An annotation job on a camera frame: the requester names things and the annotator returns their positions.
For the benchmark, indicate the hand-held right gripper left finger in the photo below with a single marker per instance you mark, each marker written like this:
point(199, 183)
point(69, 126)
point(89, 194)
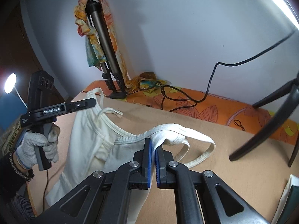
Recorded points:
point(149, 168)

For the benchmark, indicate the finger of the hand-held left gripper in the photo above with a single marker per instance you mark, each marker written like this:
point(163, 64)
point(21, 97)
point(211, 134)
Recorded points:
point(81, 104)

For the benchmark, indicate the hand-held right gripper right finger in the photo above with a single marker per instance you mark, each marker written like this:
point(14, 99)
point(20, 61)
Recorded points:
point(158, 168)

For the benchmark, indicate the white camisole top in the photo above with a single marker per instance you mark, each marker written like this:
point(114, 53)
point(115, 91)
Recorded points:
point(84, 130)

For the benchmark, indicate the person's left forearm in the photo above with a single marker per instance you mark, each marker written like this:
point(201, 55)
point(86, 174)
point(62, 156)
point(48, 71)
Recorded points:
point(9, 184)

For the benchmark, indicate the person's left hand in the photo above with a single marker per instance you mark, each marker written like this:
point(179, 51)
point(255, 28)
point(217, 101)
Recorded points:
point(28, 144)

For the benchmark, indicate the white clip desk lamp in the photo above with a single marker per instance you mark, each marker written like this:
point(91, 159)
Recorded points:
point(10, 82)

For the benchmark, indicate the folded tripod with cloth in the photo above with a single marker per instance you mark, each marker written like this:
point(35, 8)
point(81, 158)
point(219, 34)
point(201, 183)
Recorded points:
point(93, 51)

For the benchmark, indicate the crumpled yellow green cloth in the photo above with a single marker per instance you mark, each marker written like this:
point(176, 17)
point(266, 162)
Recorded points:
point(149, 82)

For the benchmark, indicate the folded grey tripod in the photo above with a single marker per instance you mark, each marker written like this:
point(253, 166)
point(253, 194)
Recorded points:
point(102, 35)

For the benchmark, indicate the orange floral cloth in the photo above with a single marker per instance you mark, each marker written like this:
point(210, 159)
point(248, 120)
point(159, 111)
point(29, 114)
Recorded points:
point(233, 112)

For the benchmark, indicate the black mini tripod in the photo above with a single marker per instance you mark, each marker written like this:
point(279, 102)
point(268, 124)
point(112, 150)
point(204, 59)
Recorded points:
point(254, 138)

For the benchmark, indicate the dark striped clothing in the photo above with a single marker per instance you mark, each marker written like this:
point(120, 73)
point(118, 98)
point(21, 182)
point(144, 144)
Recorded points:
point(23, 206)

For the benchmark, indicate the folded white garment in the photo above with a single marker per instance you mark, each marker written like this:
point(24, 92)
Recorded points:
point(283, 198)

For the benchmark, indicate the folded dark green printed garment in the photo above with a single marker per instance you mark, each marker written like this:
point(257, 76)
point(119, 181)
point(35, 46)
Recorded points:
point(293, 207)

